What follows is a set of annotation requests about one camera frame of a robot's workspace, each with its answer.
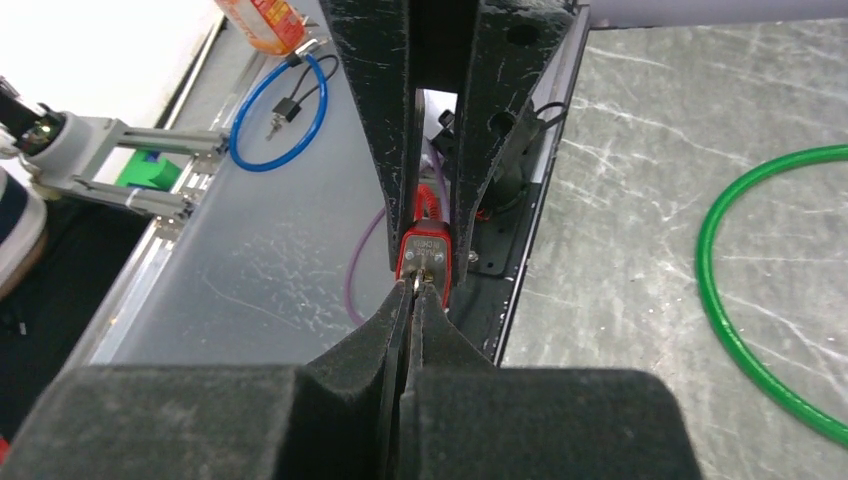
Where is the orange packet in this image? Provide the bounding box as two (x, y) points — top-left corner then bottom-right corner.
(214, 0), (307, 55)

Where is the red cable lock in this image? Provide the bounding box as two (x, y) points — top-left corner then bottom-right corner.
(395, 184), (452, 308)

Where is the green cable loop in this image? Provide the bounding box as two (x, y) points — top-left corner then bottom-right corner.
(695, 144), (848, 446)

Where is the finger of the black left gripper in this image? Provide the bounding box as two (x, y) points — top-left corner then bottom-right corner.
(450, 1), (575, 285)
(320, 0), (423, 271)

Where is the blue cable lock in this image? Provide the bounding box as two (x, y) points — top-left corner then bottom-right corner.
(228, 53), (339, 173)

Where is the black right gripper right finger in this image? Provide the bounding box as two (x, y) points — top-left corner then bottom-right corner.
(397, 288), (701, 479)

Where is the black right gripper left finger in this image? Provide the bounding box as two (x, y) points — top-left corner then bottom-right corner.
(1, 281), (414, 479)

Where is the green plastic bracket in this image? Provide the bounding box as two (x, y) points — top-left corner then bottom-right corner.
(115, 150), (182, 191)

